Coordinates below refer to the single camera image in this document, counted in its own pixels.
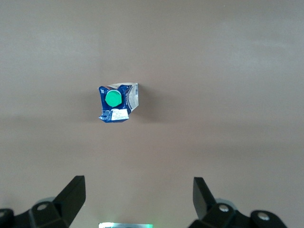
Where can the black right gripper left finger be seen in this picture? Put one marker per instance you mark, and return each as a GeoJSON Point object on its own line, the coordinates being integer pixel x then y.
{"type": "Point", "coordinates": [69, 202]}

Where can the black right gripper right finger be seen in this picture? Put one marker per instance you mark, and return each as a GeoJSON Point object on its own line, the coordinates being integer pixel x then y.
{"type": "Point", "coordinates": [206, 209]}

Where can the blue milk carton green cap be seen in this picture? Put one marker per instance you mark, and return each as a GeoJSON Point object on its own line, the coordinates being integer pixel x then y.
{"type": "Point", "coordinates": [114, 98]}

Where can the brown table cover sheet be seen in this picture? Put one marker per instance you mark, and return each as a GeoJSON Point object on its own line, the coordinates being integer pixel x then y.
{"type": "Point", "coordinates": [213, 71]}

